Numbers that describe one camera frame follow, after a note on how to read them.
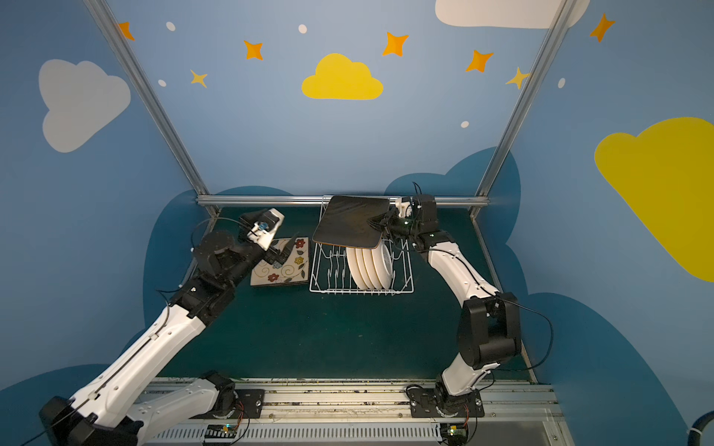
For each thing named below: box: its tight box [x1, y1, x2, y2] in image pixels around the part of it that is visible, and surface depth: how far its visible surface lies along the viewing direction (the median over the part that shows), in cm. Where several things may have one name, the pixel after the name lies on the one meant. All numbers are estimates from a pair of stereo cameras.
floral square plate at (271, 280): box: [250, 275, 310, 288], surface depth 100 cm
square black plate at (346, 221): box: [312, 195, 390, 250], surface depth 86 cm
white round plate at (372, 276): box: [360, 248, 383, 290], surface depth 88 cm
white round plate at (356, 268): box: [345, 247, 370, 290], surface depth 88 cm
